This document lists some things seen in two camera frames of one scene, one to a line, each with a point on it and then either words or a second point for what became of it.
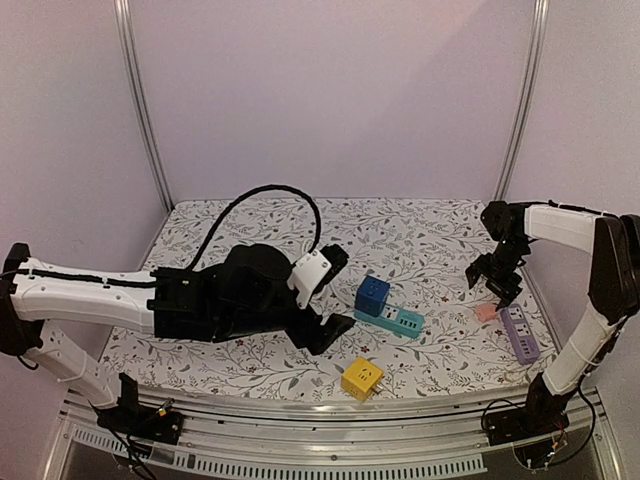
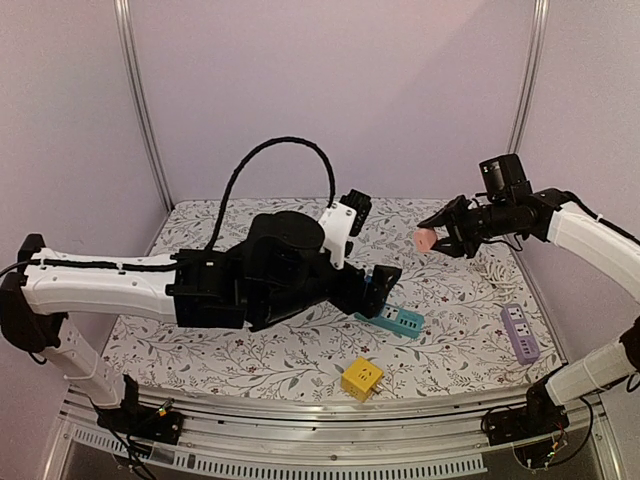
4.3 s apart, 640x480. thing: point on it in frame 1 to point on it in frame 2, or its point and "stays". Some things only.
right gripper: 498,276 to 460,229
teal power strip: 395,317 stays
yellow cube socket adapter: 362,378 stays
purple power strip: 520,333 stays
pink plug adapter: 486,312 to 424,239
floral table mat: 413,318 stays
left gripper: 303,337 to 351,300
